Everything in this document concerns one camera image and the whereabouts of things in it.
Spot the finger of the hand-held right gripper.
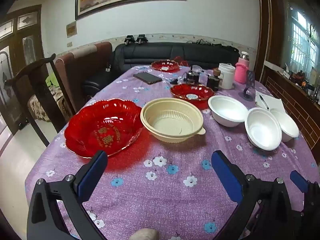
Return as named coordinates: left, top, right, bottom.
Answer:
left=290, top=170, right=320, bottom=205

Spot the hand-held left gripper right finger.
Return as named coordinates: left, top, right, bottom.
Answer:
left=211, top=150, right=304, bottom=240

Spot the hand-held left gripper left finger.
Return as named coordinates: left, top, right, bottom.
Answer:
left=27, top=150, right=108, bottom=240

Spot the large red plastic plate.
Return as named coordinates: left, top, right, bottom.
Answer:
left=64, top=99, right=143, bottom=159

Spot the beige plastic bowl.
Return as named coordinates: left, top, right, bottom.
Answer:
left=140, top=97, right=206, bottom=143

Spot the medium red plastic plate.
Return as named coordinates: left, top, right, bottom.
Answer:
left=169, top=84, right=216, bottom=107

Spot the white foam bowl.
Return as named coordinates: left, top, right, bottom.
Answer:
left=244, top=107, right=282, bottom=151
left=208, top=95, right=248, bottom=127
left=269, top=108, right=300, bottom=142

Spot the purple floral tablecloth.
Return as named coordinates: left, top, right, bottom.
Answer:
left=24, top=65, right=320, bottom=240

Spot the wooden sideboard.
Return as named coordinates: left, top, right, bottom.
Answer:
left=260, top=60, right=320, bottom=155

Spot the white paper sheet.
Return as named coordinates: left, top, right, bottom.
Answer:
left=255, top=90, right=286, bottom=113

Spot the pen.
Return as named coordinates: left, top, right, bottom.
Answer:
left=259, top=94, right=269, bottom=110

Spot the patterned blanket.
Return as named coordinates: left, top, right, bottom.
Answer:
left=27, top=82, right=73, bottom=121

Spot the dark glass jar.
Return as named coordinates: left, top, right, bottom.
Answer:
left=206, top=69, right=221, bottom=92

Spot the white plastic bucket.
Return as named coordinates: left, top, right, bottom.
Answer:
left=218, top=63, right=237, bottom=90

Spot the dark wooden chair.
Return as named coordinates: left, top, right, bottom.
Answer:
left=5, top=53, right=77, bottom=147

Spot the row of small ornaments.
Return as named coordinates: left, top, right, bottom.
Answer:
left=282, top=66, right=320, bottom=98

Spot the dark phone stand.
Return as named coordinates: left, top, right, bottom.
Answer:
left=238, top=70, right=256, bottom=102

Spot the brown armchair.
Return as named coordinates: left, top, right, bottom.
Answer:
left=54, top=41, right=113, bottom=115

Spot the green cloth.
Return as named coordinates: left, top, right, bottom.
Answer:
left=45, top=71, right=59, bottom=85

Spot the pink sleeved bottle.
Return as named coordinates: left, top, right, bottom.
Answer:
left=234, top=51, right=250, bottom=83

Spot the glass french press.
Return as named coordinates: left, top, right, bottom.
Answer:
left=185, top=65, right=200, bottom=85

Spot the black smartphone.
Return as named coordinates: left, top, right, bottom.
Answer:
left=133, top=72, right=163, bottom=85

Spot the red plastic bag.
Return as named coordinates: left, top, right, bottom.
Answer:
left=172, top=56, right=191, bottom=67

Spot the small red plastic plate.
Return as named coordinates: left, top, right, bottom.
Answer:
left=151, top=59, right=180, bottom=73

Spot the barred window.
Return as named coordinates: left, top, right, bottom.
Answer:
left=287, top=4, right=320, bottom=80

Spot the black leather sofa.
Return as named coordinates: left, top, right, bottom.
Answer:
left=84, top=42, right=240, bottom=98

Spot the dark cloth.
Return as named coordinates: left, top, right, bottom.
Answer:
left=186, top=39, right=238, bottom=49

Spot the wooden glass panel door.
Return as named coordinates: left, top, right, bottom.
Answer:
left=0, top=4, right=45, bottom=135

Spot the small wall plaque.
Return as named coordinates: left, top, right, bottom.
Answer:
left=66, top=21, right=77, bottom=38

